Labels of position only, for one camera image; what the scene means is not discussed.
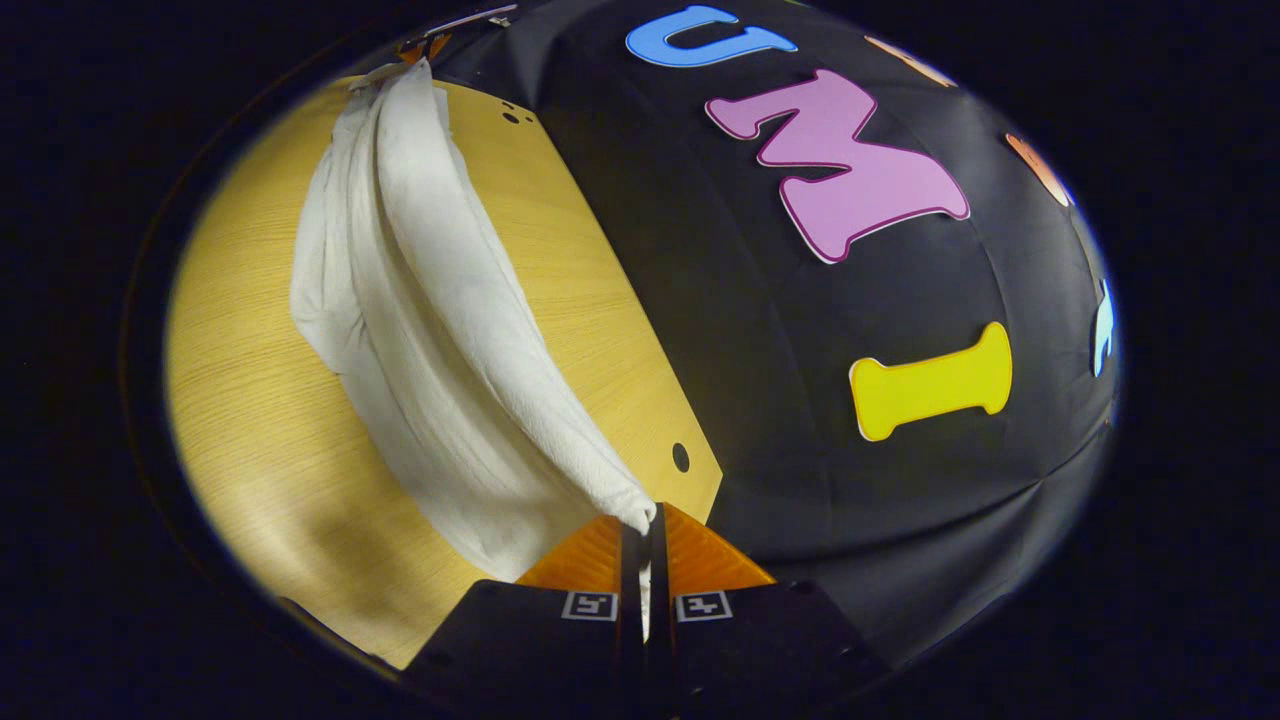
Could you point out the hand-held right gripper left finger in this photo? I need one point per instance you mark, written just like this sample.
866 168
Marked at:
628 610

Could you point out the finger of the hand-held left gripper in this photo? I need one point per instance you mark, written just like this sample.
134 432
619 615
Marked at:
422 47

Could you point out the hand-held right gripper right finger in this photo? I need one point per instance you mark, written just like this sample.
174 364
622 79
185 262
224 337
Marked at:
660 600

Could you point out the white jeans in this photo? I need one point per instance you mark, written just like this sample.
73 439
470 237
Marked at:
440 330

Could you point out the black backdrop cloth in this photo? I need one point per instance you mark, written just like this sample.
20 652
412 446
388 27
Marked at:
720 330

